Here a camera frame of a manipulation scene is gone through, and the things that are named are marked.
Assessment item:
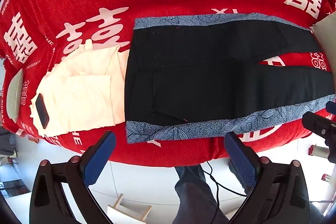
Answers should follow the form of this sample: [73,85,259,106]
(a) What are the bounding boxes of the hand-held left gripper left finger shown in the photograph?
[29,131,117,224]

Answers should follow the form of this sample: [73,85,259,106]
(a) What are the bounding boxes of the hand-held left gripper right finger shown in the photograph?
[224,132,311,224]

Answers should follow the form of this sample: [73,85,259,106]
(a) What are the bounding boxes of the black pants with patterned trim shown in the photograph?
[124,13,336,144]

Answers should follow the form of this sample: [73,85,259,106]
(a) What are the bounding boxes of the light wooden stool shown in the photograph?
[107,194,152,224]

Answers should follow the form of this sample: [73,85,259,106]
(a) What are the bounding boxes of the cream folded cloth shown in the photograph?
[29,40,130,136]

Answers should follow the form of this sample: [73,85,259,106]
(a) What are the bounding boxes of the white pillow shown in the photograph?
[309,12,336,62]
[5,69,24,123]

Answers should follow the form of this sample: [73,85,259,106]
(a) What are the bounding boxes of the black smartphone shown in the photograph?
[35,93,50,128]

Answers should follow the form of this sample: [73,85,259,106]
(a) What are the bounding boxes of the dark chair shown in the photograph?
[0,132,16,159]

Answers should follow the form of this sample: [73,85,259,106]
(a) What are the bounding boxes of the black cable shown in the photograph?
[201,161,247,224]

